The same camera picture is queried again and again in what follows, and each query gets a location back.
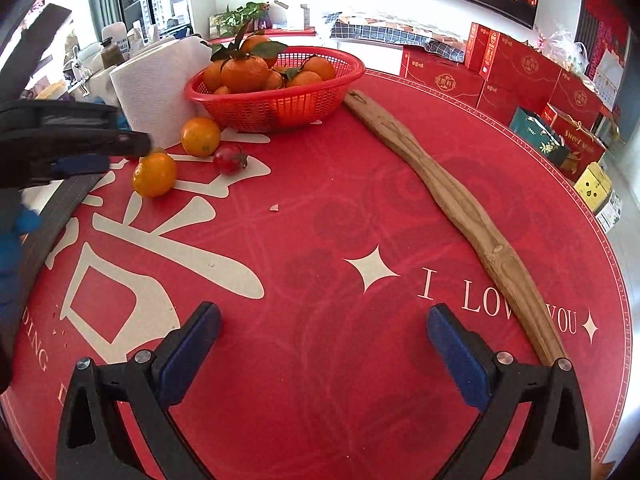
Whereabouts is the orange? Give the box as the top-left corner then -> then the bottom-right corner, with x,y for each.
180,116 -> 222,158
132,152 -> 178,198

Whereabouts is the green potted plant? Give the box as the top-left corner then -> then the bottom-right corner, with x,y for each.
210,2 -> 273,38

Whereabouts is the long wooden stick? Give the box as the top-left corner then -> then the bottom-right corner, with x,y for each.
344,89 -> 576,367

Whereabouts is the stack of red gift boxes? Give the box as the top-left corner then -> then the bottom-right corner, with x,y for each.
399,22 -> 608,168

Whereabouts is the chrome faucet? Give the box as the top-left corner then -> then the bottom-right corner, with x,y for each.
62,45 -> 93,98

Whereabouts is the red printed table mat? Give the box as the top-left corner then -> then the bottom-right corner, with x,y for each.
0,67 -> 628,480

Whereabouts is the person's left hand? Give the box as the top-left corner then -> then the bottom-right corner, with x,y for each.
0,207 -> 43,321

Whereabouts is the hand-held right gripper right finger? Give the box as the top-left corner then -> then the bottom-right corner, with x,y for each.
426,303 -> 593,480

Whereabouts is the pile of leafy tangerines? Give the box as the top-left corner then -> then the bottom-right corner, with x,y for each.
202,30 -> 337,96

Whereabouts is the red plastic basket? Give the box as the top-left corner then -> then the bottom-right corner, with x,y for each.
184,46 -> 366,134

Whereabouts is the checkered cloth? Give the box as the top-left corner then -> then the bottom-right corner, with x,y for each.
322,10 -> 468,63

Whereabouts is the green gift bag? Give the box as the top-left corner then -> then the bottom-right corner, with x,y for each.
509,106 -> 571,167

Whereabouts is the cherry tomato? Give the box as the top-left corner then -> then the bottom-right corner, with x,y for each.
213,143 -> 249,176

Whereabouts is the grey white tray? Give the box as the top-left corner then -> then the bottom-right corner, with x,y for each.
10,172 -> 107,356

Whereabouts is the clear plastic bag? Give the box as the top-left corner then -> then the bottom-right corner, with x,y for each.
537,27 -> 591,76

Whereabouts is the white paper towel roll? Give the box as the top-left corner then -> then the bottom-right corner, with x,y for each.
109,35 -> 216,147

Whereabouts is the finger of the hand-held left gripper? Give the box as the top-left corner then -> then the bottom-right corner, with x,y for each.
20,154 -> 112,187
47,129 -> 152,158

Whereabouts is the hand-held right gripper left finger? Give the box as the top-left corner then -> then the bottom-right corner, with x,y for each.
56,301 -> 223,480

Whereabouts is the yellow carton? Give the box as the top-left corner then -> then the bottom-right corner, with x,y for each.
574,161 -> 623,233

